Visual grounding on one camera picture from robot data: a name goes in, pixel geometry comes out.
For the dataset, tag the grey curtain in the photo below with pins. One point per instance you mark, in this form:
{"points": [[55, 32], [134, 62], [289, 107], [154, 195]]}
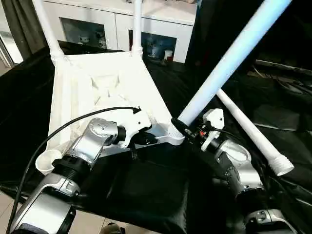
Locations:
{"points": [[24, 26]]}

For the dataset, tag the white plastic table top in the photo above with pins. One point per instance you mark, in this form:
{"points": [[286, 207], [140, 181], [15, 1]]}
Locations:
{"points": [[73, 97]]}

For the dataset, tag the white plastic table leg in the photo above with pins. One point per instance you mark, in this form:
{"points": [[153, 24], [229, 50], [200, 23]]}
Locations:
{"points": [[231, 48], [137, 24], [256, 136], [47, 24]]}

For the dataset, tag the dark tall cabinet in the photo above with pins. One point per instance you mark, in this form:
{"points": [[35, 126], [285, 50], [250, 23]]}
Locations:
{"points": [[280, 36]]}

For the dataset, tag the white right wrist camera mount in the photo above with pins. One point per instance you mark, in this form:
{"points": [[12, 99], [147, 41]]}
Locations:
{"points": [[214, 117]]}

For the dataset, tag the long black rod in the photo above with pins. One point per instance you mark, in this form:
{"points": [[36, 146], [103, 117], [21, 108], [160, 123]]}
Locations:
{"points": [[287, 67]]}

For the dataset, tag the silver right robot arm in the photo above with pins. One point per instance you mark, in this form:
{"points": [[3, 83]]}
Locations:
{"points": [[243, 170]]}

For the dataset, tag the black mat cloth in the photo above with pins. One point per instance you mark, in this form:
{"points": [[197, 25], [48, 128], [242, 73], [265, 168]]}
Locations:
{"points": [[151, 185]]}

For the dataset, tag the white display cabinet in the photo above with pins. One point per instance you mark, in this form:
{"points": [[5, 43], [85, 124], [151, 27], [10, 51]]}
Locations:
{"points": [[122, 29]]}

